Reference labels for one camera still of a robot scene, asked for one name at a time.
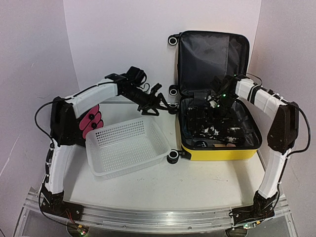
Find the black round compact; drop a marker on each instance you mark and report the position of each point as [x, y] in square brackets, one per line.
[201, 144]

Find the yellow Pikachu suitcase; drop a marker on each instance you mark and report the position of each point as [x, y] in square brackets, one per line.
[202, 55]

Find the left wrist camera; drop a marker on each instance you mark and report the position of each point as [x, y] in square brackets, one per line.
[155, 88]

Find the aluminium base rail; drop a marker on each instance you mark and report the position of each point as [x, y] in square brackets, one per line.
[165, 222]

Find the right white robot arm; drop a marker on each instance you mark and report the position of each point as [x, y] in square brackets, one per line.
[282, 134]

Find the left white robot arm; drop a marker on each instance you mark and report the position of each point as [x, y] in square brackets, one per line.
[56, 159]

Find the round pink powder puff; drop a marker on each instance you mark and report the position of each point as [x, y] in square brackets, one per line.
[230, 145]

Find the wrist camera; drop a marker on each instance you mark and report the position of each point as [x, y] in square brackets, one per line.
[212, 100]
[155, 88]

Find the black pink drawer organizer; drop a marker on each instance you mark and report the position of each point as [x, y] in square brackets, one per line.
[67, 129]

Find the white plastic basket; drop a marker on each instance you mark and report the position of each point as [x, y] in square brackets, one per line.
[125, 147]

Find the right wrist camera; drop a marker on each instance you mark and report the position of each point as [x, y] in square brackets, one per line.
[212, 100]

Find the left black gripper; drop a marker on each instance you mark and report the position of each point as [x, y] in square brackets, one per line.
[160, 97]

